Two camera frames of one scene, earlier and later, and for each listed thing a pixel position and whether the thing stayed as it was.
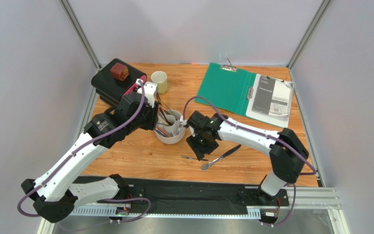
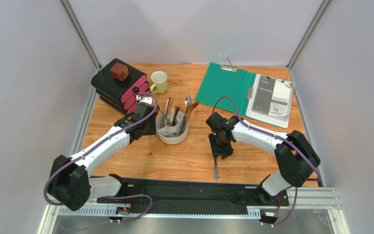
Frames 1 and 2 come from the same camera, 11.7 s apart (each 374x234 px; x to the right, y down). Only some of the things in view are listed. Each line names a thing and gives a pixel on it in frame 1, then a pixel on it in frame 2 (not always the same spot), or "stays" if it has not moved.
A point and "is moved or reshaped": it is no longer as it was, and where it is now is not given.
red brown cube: x=119 y=71 stays
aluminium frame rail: x=293 y=198 stays
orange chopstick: x=164 y=133 → x=169 y=109
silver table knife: x=206 y=165 → x=216 y=175
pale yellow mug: x=160 y=77 stays
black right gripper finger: x=193 y=143 → x=213 y=139
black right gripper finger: x=211 y=146 → x=226 y=152
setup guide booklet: x=271 y=100 stays
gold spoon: x=168 y=121 is moved or reshaped
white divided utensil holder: x=171 y=128 stays
